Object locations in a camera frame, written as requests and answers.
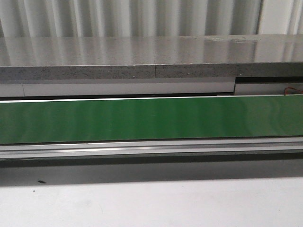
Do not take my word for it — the white corrugated curtain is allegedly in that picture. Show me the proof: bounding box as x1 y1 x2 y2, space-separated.
0 0 303 37

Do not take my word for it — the aluminium conveyor frame rail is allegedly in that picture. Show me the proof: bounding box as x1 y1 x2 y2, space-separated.
0 137 303 160

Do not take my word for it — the grey stone counter slab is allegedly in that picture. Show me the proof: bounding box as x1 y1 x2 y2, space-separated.
0 35 303 81

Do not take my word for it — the green conveyor belt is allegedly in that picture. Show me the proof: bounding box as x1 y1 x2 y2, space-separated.
0 95 303 144

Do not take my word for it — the red wire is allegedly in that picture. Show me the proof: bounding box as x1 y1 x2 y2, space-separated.
284 87 303 96

